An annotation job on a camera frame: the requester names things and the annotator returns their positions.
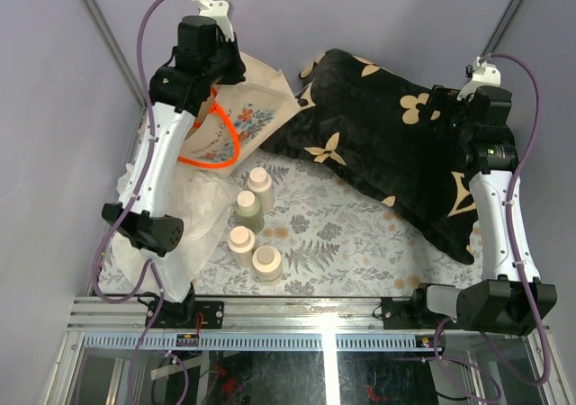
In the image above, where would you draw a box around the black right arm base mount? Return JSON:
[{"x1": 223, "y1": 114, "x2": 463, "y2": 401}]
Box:
[{"x1": 380, "y1": 288, "x2": 441, "y2": 330}]

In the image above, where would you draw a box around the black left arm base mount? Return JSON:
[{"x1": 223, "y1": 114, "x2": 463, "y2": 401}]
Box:
[{"x1": 151, "y1": 294, "x2": 225, "y2": 330}]

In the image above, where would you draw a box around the cream bottle wooden cap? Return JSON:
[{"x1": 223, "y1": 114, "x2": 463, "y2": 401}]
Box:
[
  {"x1": 247, "y1": 166, "x2": 275, "y2": 212},
  {"x1": 228, "y1": 226, "x2": 256, "y2": 268}
]

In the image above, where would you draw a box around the aluminium corner frame post left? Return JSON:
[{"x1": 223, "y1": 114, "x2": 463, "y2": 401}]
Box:
[{"x1": 81, "y1": 0, "x2": 146, "y2": 110}]

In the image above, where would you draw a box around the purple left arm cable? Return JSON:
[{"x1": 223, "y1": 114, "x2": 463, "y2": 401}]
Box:
[{"x1": 92, "y1": 0, "x2": 199, "y2": 405}]

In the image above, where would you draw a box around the floral patterned table cloth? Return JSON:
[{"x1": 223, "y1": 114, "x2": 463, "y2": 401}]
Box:
[{"x1": 96, "y1": 107, "x2": 485, "y2": 297}]

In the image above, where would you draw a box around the black plush flower pillow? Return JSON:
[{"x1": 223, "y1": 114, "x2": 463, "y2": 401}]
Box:
[{"x1": 261, "y1": 49, "x2": 478, "y2": 265}]

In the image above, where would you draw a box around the white crumpled cloth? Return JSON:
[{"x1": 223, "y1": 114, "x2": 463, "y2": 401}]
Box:
[{"x1": 99, "y1": 164, "x2": 240, "y2": 302}]

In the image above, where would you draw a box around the aluminium corner frame post right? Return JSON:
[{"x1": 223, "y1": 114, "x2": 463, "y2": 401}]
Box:
[{"x1": 482, "y1": 0, "x2": 527, "y2": 55}]

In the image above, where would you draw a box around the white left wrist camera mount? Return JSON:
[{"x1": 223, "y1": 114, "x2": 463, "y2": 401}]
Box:
[{"x1": 192, "y1": 0, "x2": 236, "y2": 41}]

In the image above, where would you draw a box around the grey slotted cable duct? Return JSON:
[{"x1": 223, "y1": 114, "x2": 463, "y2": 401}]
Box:
[{"x1": 84, "y1": 332, "x2": 433, "y2": 353}]

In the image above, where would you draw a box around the beige canvas tote bag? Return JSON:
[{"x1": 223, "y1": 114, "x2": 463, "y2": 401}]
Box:
[{"x1": 178, "y1": 53, "x2": 300, "y2": 176}]

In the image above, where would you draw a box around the green bottle wooden cap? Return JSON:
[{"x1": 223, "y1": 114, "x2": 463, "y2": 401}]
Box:
[{"x1": 235, "y1": 190, "x2": 265, "y2": 234}]

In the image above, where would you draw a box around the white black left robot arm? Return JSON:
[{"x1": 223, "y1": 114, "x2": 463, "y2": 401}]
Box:
[{"x1": 102, "y1": 14, "x2": 246, "y2": 329}]

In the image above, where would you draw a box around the cream bottle wooden cap front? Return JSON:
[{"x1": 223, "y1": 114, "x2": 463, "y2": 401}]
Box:
[{"x1": 228, "y1": 226, "x2": 256, "y2": 268}]

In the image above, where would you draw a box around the wide cream jar wooden lid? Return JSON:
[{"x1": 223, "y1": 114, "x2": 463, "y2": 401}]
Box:
[{"x1": 252, "y1": 245, "x2": 283, "y2": 286}]

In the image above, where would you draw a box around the aluminium front rail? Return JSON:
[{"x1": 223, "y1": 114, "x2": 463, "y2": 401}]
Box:
[{"x1": 67, "y1": 294, "x2": 553, "y2": 334}]

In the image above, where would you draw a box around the aluminium corner frame post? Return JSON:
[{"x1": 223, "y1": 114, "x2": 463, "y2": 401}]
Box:
[
  {"x1": 482, "y1": 0, "x2": 527, "y2": 55},
  {"x1": 81, "y1": 0, "x2": 146, "y2": 110}
]

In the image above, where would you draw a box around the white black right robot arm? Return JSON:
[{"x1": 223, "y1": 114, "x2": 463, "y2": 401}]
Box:
[{"x1": 409, "y1": 85, "x2": 557, "y2": 336}]

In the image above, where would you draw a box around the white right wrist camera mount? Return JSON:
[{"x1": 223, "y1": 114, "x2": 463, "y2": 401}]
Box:
[{"x1": 457, "y1": 57, "x2": 501, "y2": 101}]

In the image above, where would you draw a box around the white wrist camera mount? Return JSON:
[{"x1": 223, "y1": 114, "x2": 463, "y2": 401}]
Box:
[
  {"x1": 457, "y1": 57, "x2": 501, "y2": 101},
  {"x1": 192, "y1": 0, "x2": 236, "y2": 41}
]

